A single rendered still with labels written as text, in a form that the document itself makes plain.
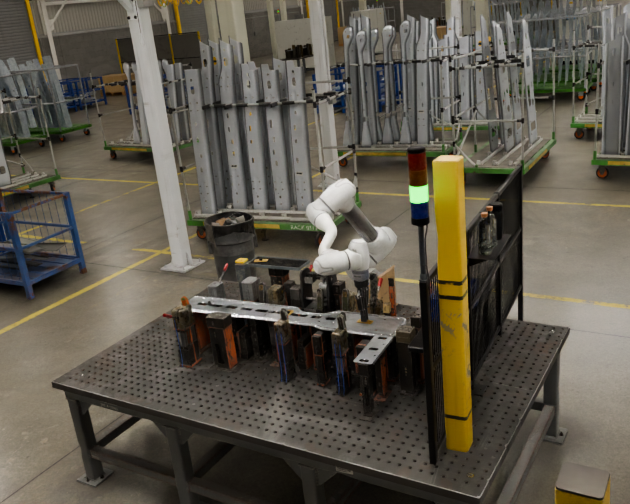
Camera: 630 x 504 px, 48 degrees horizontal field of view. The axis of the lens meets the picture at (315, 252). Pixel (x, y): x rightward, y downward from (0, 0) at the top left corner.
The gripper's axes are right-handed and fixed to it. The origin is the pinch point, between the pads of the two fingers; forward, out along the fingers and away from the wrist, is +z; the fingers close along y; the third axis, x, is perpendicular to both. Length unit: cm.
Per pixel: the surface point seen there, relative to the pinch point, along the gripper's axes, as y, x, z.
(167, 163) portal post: -270, -335, -13
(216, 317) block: 20, -81, 2
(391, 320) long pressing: -5.6, 12.8, 4.6
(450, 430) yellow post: 53, 61, 25
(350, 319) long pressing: -1.5, -9.0, 4.7
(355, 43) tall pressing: -771, -328, -86
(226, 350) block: 20, -77, 22
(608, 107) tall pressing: -692, 58, 13
